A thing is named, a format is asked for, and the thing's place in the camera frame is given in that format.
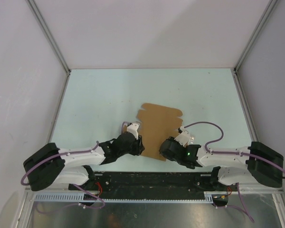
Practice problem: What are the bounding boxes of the brown cardboard box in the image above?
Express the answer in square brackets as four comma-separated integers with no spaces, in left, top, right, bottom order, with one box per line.
[137,103,183,161]

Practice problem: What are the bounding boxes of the left aluminium frame post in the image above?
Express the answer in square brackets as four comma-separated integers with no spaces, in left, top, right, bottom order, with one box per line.
[26,0,70,74]

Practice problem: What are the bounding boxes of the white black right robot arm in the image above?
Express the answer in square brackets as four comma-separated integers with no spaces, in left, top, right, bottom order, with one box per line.
[159,137,284,190]

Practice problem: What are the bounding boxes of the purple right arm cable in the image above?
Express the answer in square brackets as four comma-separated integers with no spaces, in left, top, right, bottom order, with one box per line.
[184,121,285,179]

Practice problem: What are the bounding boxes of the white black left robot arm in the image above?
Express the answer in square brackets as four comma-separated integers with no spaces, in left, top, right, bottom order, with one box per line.
[20,132,144,191]

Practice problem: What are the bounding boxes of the right aluminium frame post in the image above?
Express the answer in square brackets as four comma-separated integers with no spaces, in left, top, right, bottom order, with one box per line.
[234,0,280,74]

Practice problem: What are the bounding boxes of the grey slotted cable duct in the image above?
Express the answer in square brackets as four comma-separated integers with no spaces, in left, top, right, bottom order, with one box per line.
[33,192,213,204]

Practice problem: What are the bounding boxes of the aluminium frame post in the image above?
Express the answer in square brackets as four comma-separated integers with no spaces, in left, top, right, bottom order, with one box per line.
[26,0,70,74]
[234,0,280,74]

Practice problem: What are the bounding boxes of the small crumpled plastic scrap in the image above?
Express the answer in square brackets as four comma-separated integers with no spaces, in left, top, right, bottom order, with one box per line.
[188,136,195,144]

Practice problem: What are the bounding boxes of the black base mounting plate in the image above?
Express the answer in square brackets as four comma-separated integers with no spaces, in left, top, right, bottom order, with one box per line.
[80,171,228,192]

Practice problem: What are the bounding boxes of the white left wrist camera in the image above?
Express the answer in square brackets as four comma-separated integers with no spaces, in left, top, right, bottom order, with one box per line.
[126,122,140,140]

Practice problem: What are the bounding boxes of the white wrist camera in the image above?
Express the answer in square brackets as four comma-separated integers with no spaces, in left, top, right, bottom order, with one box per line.
[174,126,192,147]
[126,122,140,140]

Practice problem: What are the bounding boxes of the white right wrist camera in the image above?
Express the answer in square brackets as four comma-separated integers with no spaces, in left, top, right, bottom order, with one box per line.
[174,126,192,147]

